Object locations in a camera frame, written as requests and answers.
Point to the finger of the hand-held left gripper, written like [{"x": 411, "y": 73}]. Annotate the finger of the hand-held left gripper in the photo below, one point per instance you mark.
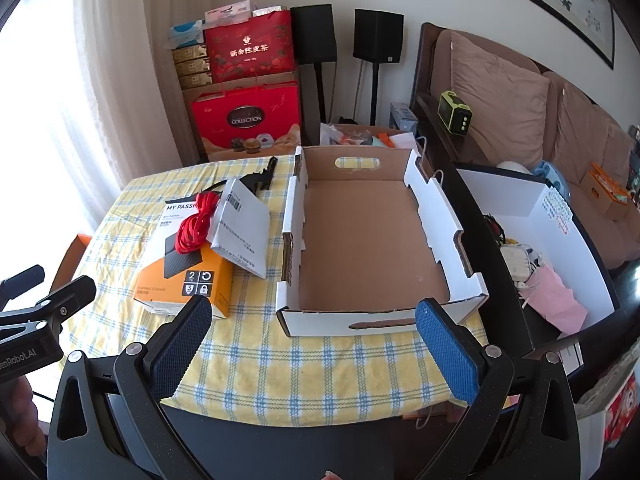
[
  {"x": 70, "y": 297},
  {"x": 25, "y": 280}
]

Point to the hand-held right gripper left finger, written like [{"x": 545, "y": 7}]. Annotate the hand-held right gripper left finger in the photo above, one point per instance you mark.
[{"x": 182, "y": 347}]

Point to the orange cardboard box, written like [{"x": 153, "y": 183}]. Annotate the orange cardboard box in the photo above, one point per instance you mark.
[{"x": 607, "y": 195}]

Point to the large brown pink cushion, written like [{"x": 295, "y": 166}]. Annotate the large brown pink cushion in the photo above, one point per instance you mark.
[{"x": 500, "y": 95}]

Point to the orange chair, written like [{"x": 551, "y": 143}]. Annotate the orange chair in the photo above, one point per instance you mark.
[{"x": 67, "y": 260}]

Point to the white power adapter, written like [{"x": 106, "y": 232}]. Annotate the white power adapter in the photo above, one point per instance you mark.
[{"x": 517, "y": 262}]

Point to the dark wooden sofa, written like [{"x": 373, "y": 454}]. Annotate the dark wooden sofa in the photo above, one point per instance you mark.
[{"x": 570, "y": 210}]

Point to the framed wall painting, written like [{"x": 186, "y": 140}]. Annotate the framed wall painting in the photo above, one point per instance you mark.
[{"x": 560, "y": 0}]

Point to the white curtain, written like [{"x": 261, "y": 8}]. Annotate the white curtain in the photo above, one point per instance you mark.
[{"x": 100, "y": 60}]

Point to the white paper packet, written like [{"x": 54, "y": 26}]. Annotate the white paper packet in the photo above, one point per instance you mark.
[{"x": 240, "y": 230}]

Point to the open box of clutter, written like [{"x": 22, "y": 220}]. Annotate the open box of clutter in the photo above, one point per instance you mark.
[{"x": 360, "y": 137}]

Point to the blue white box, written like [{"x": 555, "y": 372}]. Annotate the blue white box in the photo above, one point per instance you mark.
[{"x": 404, "y": 116}]

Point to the pink white box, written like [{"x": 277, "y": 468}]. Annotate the pink white box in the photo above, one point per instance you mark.
[{"x": 227, "y": 12}]

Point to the light blue plastic item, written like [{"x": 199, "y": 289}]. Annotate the light blue plastic item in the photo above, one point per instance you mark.
[{"x": 552, "y": 177}]

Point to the black speaker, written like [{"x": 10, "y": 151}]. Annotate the black speaker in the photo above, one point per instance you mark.
[
  {"x": 312, "y": 34},
  {"x": 377, "y": 35}
]

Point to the red collection gift bag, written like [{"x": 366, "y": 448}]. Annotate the red collection gift bag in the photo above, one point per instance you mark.
[{"x": 245, "y": 120}]

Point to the white storage box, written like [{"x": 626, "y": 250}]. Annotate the white storage box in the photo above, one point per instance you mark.
[{"x": 520, "y": 200}]

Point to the gold box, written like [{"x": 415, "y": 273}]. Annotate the gold box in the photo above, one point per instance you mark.
[
  {"x": 192, "y": 66},
  {"x": 196, "y": 80},
  {"x": 190, "y": 54}
]

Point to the yellow checked tablecloth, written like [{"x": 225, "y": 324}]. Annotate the yellow checked tablecloth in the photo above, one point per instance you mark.
[{"x": 300, "y": 365}]

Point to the white cardboard tray box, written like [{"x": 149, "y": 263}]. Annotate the white cardboard tray box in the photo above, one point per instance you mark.
[{"x": 365, "y": 240}]

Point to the black plastic bracket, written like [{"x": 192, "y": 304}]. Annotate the black plastic bracket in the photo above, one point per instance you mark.
[{"x": 260, "y": 177}]

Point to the orange hard drive box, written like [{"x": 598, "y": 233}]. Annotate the orange hard drive box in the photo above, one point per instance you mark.
[{"x": 192, "y": 285}]

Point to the black speaker stand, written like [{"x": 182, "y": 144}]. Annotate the black speaker stand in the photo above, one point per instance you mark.
[
  {"x": 374, "y": 92},
  {"x": 320, "y": 92}
]

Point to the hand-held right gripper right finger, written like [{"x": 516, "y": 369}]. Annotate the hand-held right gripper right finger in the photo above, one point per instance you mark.
[{"x": 447, "y": 355}]

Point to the blue white tissue pack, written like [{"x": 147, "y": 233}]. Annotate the blue white tissue pack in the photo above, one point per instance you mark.
[{"x": 186, "y": 35}]

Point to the red gift box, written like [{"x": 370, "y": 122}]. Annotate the red gift box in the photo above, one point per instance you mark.
[{"x": 250, "y": 45}]

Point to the pink bag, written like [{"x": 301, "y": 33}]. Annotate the pink bag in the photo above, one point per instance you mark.
[{"x": 555, "y": 300}]

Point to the person's left hand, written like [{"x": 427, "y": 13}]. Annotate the person's left hand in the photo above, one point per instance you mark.
[{"x": 20, "y": 410}]

